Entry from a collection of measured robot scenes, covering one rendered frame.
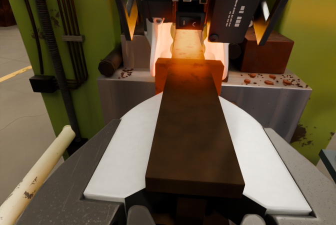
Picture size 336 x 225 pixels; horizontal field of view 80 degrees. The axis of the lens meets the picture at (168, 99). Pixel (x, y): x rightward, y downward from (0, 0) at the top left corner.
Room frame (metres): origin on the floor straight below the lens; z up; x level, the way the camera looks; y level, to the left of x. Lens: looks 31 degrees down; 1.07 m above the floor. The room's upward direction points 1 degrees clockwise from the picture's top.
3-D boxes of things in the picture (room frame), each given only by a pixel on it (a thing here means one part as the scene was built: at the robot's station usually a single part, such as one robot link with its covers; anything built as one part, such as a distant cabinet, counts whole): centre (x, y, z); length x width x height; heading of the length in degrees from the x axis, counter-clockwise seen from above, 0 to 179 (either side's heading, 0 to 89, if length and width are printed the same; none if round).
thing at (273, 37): (0.43, -0.19, 0.95); 0.12 x 0.09 x 0.07; 176
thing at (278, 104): (0.60, -0.08, 0.69); 0.56 x 0.38 x 0.45; 176
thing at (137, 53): (0.59, -0.02, 0.96); 0.42 x 0.20 x 0.09; 176
